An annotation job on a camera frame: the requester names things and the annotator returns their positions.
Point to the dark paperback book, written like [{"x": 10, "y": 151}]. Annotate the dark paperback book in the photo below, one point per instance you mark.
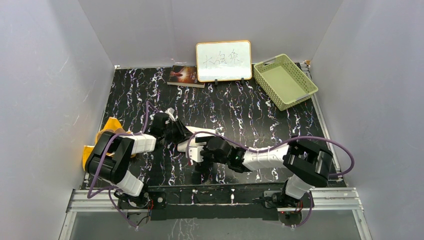
[{"x": 185, "y": 76}]

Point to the small whiteboard orange frame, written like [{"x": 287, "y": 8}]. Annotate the small whiteboard orange frame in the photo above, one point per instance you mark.
[{"x": 224, "y": 61}]

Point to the green plastic basket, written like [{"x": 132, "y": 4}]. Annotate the green plastic basket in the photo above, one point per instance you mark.
[{"x": 283, "y": 81}]

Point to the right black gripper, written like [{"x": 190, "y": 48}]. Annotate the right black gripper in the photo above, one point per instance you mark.
[{"x": 203, "y": 155}]

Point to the black base frame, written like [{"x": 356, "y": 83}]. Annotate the black base frame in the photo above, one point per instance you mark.
[{"x": 220, "y": 201}]

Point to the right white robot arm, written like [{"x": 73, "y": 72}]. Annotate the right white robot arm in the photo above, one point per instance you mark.
[{"x": 309, "y": 162}]

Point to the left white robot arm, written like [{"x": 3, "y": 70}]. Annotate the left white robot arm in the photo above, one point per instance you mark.
[{"x": 110, "y": 157}]

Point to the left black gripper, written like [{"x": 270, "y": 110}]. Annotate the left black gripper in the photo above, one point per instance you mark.
[{"x": 183, "y": 134}]

